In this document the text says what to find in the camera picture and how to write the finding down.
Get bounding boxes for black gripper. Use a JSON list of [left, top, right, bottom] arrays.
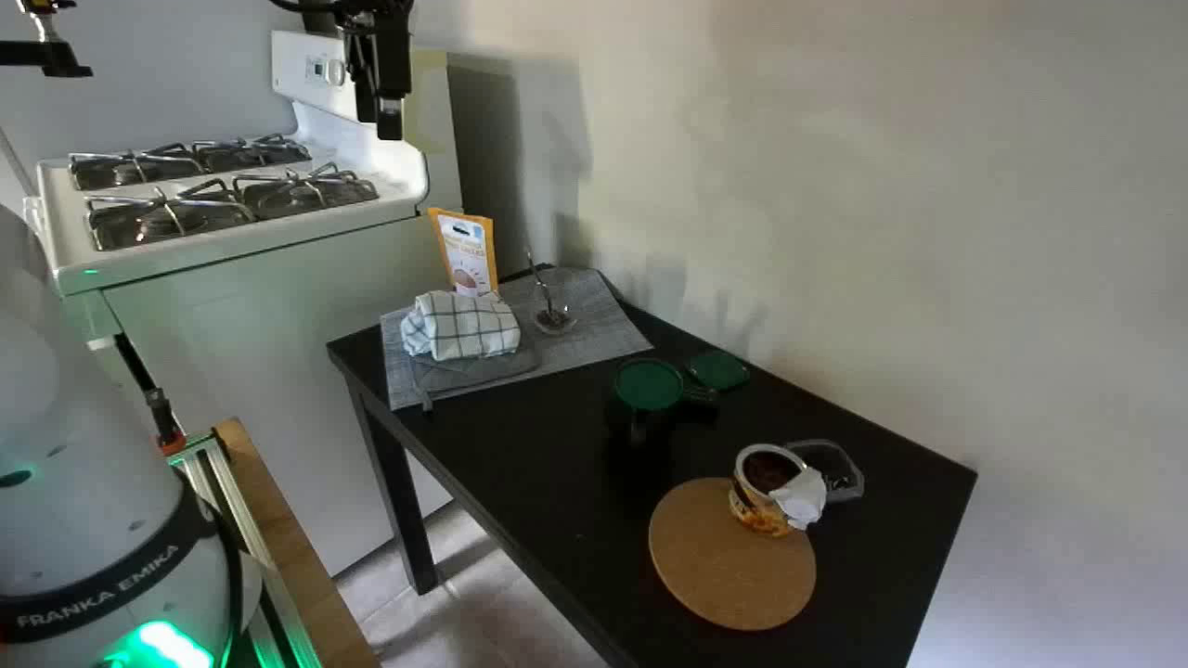
[[335, 0, 420, 142]]

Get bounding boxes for clear glass cup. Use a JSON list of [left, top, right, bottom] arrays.
[[531, 279, 580, 336]]

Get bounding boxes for black burner grate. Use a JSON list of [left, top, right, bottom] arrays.
[[85, 191, 220, 251], [163, 131, 311, 176], [216, 162, 384, 221], [66, 148, 170, 191]]

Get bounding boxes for orange paper packet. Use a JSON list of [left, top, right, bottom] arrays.
[[425, 202, 503, 299]]

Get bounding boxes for white checkered dish towel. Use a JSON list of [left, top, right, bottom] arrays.
[[399, 287, 529, 367]]

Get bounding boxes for white gas stove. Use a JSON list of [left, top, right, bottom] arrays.
[[33, 28, 436, 578]]

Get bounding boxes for gray grid mat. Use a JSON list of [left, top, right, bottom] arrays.
[[375, 264, 656, 415]]

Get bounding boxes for dark mug with green lid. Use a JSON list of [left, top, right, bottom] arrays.
[[604, 355, 691, 457]]

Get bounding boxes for black table leg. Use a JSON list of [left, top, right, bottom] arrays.
[[357, 394, 445, 598]]

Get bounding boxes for green square coaster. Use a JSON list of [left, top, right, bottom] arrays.
[[680, 347, 757, 399]]

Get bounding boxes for wooden board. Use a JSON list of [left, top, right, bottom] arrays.
[[208, 419, 384, 668]]

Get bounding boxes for yellow white ceramic mug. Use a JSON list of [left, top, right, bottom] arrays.
[[726, 441, 833, 539]]

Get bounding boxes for round cork mat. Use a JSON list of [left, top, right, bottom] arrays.
[[646, 473, 822, 635]]

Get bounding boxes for white crumpled paper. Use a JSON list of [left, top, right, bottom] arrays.
[[770, 460, 833, 533]]

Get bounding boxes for gray rectangular tray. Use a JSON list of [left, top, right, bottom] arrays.
[[791, 433, 868, 504]]

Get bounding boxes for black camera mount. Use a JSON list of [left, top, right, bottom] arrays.
[[0, 0, 98, 82]]

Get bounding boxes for black cable with orange clip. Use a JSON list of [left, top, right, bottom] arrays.
[[111, 331, 189, 457]]

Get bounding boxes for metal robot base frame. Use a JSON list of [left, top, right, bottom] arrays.
[[163, 439, 326, 668]]

